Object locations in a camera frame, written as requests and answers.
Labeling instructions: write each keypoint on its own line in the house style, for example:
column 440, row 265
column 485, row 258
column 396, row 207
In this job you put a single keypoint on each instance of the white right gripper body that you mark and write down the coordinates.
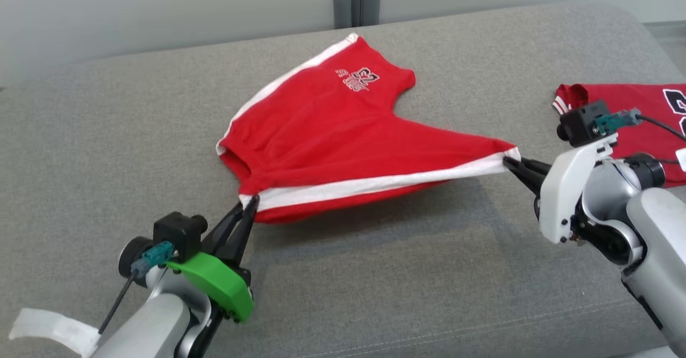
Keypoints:
column 560, row 197

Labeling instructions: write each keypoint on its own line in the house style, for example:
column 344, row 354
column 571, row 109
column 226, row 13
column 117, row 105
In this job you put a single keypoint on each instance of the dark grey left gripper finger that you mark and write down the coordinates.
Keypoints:
column 222, row 232
column 244, row 235

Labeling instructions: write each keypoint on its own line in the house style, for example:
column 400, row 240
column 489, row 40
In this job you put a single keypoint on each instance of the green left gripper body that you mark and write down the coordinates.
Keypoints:
column 220, row 283

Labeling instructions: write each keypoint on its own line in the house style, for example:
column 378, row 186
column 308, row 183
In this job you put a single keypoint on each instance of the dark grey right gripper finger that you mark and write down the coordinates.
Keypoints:
column 528, row 178
column 538, row 168

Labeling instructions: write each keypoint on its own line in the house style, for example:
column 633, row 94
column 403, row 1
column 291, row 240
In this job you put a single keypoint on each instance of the red white jersey shirt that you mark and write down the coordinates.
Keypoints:
column 632, row 111

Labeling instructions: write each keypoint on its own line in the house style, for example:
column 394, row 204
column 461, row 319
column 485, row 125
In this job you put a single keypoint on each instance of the red shorts with white stripes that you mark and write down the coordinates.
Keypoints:
column 332, row 133

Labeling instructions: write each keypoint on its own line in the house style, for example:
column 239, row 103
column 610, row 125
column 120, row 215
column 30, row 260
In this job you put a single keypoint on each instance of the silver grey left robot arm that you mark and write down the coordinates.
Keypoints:
column 155, row 326

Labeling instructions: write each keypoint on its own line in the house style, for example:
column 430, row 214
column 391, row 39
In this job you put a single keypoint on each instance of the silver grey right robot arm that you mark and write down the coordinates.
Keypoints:
column 659, row 229

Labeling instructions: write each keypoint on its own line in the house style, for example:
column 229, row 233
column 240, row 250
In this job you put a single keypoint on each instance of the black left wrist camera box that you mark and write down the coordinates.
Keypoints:
column 179, row 235

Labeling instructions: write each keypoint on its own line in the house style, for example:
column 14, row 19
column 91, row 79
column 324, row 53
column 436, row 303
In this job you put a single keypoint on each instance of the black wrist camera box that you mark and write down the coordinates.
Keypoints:
column 179, row 235
column 581, row 122

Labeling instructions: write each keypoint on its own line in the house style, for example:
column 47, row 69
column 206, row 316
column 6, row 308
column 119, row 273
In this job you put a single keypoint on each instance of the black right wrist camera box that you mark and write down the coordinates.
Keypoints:
column 581, row 122

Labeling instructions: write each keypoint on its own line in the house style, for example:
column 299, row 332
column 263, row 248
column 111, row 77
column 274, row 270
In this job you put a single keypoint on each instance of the grey partition post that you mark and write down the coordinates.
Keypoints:
column 356, row 1

